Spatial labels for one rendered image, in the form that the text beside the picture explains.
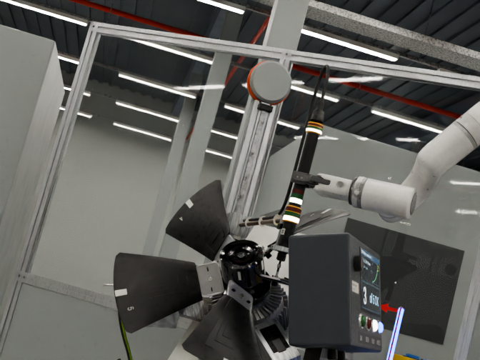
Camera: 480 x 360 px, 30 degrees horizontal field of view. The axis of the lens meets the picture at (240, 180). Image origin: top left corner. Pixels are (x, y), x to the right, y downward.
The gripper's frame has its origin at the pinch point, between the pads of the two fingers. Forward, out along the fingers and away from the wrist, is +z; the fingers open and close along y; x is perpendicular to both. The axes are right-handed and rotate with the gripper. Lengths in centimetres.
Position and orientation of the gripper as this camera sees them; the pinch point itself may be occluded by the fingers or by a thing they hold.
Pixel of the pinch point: (301, 179)
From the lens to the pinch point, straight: 246.5
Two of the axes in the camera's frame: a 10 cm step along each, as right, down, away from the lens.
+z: -9.0, -2.0, 3.9
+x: 2.7, -9.5, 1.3
